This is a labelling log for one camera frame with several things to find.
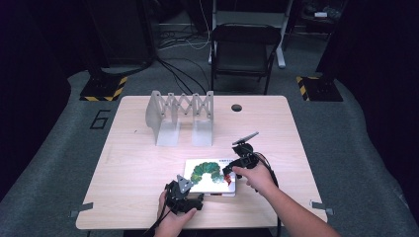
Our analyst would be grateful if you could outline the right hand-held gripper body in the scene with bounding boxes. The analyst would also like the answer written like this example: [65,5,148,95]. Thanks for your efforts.
[231,131,261,170]

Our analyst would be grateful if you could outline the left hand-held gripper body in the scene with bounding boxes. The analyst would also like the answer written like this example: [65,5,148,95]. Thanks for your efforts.
[164,174,195,215]

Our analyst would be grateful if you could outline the caterpillar picture book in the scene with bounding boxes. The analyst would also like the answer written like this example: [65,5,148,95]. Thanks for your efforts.
[183,158,237,198]

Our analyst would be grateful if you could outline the grey expandable metal book stand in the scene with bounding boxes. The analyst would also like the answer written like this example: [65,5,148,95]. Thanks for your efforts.
[145,90,215,147]

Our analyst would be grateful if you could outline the person's left hand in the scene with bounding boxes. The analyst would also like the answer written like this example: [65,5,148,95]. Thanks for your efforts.
[157,191,198,233]

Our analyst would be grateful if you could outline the person's right hand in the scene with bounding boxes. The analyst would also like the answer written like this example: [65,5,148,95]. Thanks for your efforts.
[232,162,280,198]

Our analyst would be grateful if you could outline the black stand base striped edge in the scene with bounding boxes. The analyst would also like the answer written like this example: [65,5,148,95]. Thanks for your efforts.
[79,74,128,103]
[295,75,344,103]

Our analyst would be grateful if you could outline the black folding chair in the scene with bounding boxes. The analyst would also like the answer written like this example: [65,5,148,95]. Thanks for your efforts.
[209,23,283,96]

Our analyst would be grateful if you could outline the dark curtain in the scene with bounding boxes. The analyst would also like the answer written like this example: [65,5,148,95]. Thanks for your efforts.
[315,0,419,215]
[0,0,100,200]

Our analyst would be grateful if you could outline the dark cabinet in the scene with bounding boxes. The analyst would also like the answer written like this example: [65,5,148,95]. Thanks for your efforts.
[86,0,156,67]

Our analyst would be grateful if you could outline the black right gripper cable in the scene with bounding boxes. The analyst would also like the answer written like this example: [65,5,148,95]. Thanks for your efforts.
[253,152,283,237]

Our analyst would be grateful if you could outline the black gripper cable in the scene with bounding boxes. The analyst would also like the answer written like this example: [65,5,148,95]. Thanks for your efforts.
[142,184,173,237]
[253,152,283,237]

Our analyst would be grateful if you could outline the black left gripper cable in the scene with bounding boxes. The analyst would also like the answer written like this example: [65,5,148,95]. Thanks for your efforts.
[142,184,173,237]

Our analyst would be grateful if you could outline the grey table edge bracket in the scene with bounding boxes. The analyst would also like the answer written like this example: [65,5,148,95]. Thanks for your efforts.
[309,199,334,216]
[68,201,94,219]

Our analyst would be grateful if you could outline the black floor cables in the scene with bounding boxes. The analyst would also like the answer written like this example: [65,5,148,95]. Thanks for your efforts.
[155,56,211,97]

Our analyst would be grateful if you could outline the white desk frame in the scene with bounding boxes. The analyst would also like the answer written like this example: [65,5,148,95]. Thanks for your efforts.
[208,0,294,69]

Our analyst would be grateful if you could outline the white floor cables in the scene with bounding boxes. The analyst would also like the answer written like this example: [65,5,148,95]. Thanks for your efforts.
[157,0,212,51]

